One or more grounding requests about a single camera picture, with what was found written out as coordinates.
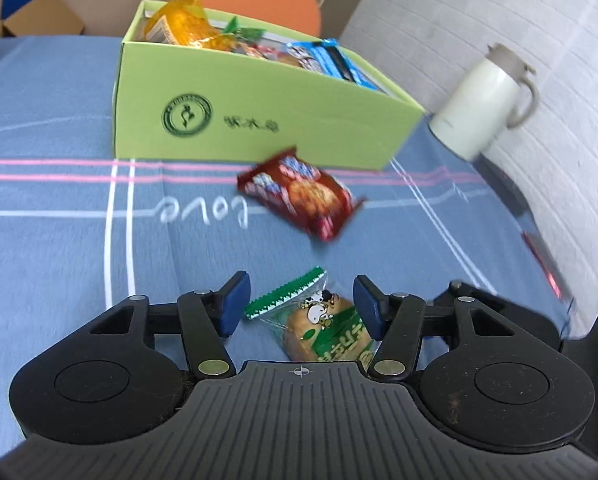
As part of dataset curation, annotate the green-trim sandwich biscuit packet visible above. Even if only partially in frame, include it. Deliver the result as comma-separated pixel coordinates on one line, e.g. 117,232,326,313
244,266,375,367

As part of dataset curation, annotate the dark red cookie packet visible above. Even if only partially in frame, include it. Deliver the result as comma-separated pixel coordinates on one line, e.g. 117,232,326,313
237,146,365,242

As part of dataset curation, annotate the blue wafer snack packet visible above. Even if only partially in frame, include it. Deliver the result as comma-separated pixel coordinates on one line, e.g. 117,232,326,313
282,39,379,91

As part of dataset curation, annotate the orange bread clear packet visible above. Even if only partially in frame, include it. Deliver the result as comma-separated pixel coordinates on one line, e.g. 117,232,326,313
142,0,235,51

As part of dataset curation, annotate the clear round cookie packet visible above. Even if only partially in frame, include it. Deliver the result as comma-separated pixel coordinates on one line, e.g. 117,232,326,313
248,46,303,68

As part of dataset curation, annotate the green snack packet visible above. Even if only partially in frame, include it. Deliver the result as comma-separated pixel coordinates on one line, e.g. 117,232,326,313
222,15,265,46

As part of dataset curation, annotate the red-cased smartphone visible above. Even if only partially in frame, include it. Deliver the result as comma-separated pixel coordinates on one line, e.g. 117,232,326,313
521,231,573,308

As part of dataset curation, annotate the blue plaid tablecloth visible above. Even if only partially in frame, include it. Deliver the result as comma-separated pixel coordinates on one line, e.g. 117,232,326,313
0,37,569,455

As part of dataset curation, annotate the green cardboard box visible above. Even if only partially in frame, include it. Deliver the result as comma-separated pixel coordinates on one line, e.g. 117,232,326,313
112,0,424,170

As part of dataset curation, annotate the cream thermos jug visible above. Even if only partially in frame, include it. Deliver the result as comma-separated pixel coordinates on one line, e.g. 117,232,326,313
429,44,541,160

